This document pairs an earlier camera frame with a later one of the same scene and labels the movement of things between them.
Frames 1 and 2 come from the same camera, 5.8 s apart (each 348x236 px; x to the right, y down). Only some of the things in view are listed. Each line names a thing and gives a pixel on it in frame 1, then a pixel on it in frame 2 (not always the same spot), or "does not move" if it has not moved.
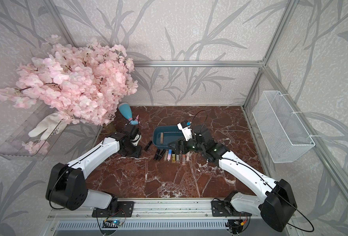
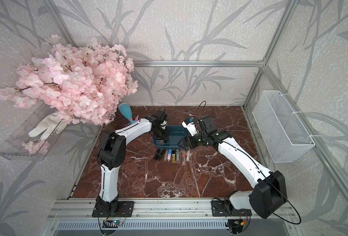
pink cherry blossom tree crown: [88, 82] does not move
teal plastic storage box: [162, 135] does not move
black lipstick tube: [156, 156] does not move
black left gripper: [137, 154] → [166, 136]
